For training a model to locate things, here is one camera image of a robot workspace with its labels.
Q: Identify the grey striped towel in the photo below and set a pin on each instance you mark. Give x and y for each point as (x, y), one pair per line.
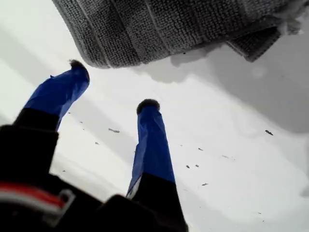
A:
(144, 29)

